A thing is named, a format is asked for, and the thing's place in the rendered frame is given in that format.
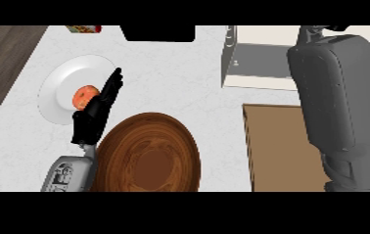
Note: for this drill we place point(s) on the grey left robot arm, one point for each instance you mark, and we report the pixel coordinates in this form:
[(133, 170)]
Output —
[(73, 172)]

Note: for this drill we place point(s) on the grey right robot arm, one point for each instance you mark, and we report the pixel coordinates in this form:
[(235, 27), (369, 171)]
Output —
[(328, 97)]

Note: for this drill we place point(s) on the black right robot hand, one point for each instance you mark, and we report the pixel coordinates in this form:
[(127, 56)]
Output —
[(337, 27)]

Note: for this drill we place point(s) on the black appliance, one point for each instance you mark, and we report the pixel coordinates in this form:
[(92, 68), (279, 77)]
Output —
[(158, 33)]

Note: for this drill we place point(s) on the white round plate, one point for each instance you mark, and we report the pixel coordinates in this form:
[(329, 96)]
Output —
[(60, 81)]

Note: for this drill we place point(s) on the brown wooden round tray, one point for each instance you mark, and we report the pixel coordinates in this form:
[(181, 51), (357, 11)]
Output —
[(150, 153)]

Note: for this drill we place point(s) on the orange-red fruit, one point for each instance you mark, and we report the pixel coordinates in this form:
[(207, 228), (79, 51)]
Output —
[(85, 96)]

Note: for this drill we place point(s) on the colourful printed can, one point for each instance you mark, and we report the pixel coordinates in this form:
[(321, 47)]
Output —
[(85, 28)]

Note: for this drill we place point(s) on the white and grey tiered shelf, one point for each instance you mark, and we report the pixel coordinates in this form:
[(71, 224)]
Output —
[(260, 60)]

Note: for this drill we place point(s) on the tan wooden board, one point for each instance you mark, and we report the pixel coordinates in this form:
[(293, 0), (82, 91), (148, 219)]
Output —
[(284, 146)]

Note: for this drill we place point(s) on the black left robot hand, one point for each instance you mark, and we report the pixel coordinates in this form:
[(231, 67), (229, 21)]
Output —
[(92, 120)]

